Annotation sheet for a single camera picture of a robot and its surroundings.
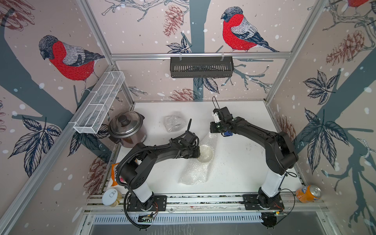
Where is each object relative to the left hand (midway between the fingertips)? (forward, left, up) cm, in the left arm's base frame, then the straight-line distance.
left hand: (202, 152), depth 89 cm
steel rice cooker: (+9, +45, +13) cm, 48 cm away
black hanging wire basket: (+54, -1, +26) cm, 60 cm away
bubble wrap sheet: (+19, +19, +5) cm, 27 cm away
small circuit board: (-33, +28, -4) cm, 44 cm away
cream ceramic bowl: (-1, -3, +1) cm, 3 cm away
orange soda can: (-24, -50, +6) cm, 56 cm away
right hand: (+15, -6, +6) cm, 17 cm away
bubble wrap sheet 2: (-11, +3, -2) cm, 12 cm away
